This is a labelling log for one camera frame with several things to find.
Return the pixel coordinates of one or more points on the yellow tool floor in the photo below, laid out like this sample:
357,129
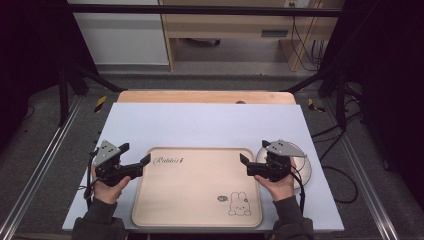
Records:
313,106
100,104

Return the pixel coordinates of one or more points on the wooden tray with rabbit print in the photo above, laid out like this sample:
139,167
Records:
196,190

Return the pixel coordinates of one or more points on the yellow tool left floor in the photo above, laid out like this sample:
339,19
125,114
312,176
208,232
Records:
100,104

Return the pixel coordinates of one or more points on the person's right hand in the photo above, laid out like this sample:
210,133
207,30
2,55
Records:
283,188

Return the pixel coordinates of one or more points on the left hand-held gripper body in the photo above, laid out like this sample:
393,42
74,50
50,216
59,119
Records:
113,168

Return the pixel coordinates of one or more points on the wooden desk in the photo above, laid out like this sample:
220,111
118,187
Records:
226,25

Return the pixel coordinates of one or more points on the aluminium floor rail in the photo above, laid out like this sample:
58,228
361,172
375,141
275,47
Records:
363,176
43,163

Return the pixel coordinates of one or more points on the person's left hand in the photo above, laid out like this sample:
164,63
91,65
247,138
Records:
108,193

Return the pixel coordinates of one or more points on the wooden table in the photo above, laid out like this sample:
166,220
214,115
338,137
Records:
200,96

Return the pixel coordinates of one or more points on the white table sheet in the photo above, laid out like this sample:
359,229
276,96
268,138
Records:
200,126

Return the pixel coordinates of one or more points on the black crossbar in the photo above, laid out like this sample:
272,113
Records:
200,10

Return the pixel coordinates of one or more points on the white cabinet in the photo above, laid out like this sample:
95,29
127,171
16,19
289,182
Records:
123,36

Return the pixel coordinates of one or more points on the black metal stand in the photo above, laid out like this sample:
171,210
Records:
63,96
340,96

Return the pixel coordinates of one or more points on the white wall socket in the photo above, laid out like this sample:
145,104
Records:
296,3

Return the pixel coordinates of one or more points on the yellow tool right floor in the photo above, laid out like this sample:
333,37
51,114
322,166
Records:
313,106

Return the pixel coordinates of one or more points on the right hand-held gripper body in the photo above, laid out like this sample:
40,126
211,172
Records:
278,166

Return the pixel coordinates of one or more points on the black curtain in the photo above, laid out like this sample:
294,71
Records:
30,56
390,83

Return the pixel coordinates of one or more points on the white round plate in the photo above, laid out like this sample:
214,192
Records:
304,166

